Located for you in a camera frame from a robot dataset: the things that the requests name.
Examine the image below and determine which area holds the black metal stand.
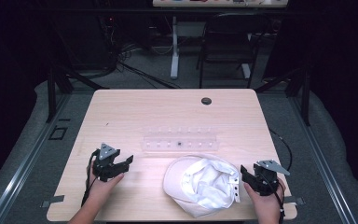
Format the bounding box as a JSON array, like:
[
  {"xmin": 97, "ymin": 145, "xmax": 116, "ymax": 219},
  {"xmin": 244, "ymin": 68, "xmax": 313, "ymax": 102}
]
[
  {"xmin": 45, "ymin": 60, "xmax": 108, "ymax": 124},
  {"xmin": 255, "ymin": 60, "xmax": 312, "ymax": 127}
]

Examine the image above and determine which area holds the grey metal bracket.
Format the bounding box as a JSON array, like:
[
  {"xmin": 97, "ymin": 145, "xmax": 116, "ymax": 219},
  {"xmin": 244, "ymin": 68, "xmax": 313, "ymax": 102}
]
[
  {"xmin": 40, "ymin": 194, "xmax": 66, "ymax": 209},
  {"xmin": 282, "ymin": 196, "xmax": 306, "ymax": 206}
]

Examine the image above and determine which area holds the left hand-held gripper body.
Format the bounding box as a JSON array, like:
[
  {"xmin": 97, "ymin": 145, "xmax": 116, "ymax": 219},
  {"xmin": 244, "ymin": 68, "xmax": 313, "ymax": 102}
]
[{"xmin": 91, "ymin": 142, "xmax": 123, "ymax": 183}]

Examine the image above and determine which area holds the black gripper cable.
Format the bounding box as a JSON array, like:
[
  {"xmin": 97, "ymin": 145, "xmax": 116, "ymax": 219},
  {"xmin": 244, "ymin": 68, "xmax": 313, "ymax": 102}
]
[
  {"xmin": 80, "ymin": 148, "xmax": 102, "ymax": 208},
  {"xmin": 260, "ymin": 127, "xmax": 294, "ymax": 224}
]

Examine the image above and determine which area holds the bundle of black floor cables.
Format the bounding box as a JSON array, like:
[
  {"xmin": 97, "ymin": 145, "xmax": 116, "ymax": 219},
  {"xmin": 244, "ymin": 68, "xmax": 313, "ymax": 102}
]
[{"xmin": 99, "ymin": 15, "xmax": 181, "ymax": 91}]

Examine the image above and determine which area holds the black chair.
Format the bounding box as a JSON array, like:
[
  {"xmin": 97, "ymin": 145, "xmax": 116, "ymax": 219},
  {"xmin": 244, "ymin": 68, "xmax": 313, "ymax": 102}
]
[{"xmin": 196, "ymin": 11, "xmax": 276, "ymax": 90}]

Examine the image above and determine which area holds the white desk leg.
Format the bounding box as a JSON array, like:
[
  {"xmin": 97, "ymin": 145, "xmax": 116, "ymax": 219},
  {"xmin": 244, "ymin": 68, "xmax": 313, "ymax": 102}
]
[{"xmin": 170, "ymin": 15, "xmax": 182, "ymax": 80}]

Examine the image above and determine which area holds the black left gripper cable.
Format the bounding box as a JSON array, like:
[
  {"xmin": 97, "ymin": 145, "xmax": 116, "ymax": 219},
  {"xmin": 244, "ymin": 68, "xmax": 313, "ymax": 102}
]
[{"xmin": 80, "ymin": 148, "xmax": 102, "ymax": 208}]

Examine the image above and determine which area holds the white baseball cap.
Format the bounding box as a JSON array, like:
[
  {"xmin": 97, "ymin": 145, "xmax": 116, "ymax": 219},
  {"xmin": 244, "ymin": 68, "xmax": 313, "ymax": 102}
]
[{"xmin": 162, "ymin": 152, "xmax": 242, "ymax": 219}]

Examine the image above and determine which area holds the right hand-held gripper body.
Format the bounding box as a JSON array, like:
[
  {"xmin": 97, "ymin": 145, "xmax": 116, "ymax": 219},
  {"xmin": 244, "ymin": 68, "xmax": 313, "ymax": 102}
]
[{"xmin": 253, "ymin": 159, "xmax": 292, "ymax": 197}]

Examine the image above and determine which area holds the aluminium rail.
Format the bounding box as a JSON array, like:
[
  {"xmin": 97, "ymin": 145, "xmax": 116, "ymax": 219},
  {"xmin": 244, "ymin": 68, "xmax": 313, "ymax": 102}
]
[
  {"xmin": 0, "ymin": 92, "xmax": 71, "ymax": 224},
  {"xmin": 288, "ymin": 96, "xmax": 358, "ymax": 224}
]

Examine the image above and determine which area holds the clear acrylic rack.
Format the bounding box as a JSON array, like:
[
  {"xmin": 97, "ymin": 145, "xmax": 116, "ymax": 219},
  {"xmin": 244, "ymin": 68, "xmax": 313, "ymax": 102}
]
[{"xmin": 141, "ymin": 125, "xmax": 220, "ymax": 154}]

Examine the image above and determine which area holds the person's left hand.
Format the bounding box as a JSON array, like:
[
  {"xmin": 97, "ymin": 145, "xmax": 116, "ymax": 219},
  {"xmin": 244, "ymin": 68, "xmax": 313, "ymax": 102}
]
[{"xmin": 86, "ymin": 161, "xmax": 125, "ymax": 203}]

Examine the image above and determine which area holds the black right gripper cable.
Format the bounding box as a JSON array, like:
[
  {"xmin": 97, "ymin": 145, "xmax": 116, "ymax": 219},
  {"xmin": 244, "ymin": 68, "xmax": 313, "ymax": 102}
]
[{"xmin": 260, "ymin": 127, "xmax": 294, "ymax": 224}]

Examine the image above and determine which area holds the person's right hand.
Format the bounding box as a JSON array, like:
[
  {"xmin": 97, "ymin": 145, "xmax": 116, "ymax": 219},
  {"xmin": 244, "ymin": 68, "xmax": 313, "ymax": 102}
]
[{"xmin": 243, "ymin": 177, "xmax": 286, "ymax": 219}]

